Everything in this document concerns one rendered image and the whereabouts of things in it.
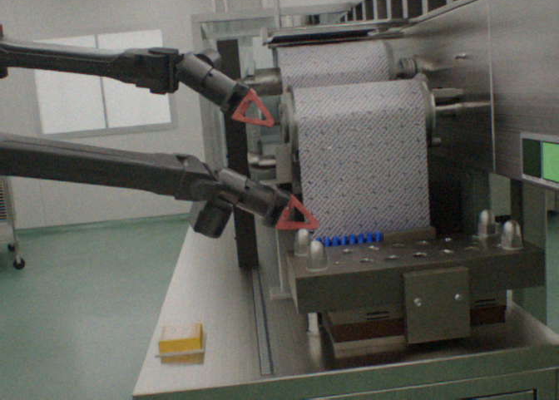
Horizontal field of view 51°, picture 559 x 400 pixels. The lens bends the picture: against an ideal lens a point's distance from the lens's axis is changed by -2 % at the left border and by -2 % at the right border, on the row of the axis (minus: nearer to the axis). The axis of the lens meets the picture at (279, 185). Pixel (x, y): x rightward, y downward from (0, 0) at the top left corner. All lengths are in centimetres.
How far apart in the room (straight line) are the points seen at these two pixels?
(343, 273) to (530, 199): 57
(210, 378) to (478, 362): 40
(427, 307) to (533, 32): 43
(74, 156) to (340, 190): 47
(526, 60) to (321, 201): 42
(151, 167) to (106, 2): 591
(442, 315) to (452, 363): 7
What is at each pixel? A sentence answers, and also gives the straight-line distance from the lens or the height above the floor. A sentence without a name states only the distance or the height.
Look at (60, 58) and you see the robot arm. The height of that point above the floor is 141.
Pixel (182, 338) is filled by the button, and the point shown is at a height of 92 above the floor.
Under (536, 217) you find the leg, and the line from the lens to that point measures 138.
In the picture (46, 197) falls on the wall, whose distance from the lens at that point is 704.
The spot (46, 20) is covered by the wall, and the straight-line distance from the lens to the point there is 697.
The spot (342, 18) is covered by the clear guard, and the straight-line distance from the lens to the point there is 214.
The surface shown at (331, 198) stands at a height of 111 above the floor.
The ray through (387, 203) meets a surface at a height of 109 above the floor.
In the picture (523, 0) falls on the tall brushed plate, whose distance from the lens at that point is 95.
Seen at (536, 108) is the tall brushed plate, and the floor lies 126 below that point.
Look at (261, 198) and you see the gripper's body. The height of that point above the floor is 113.
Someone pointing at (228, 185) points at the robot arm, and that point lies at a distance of 104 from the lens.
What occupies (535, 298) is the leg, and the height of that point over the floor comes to 81.
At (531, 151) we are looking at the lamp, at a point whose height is 119.
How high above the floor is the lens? 131
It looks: 9 degrees down
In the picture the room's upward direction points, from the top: 5 degrees counter-clockwise
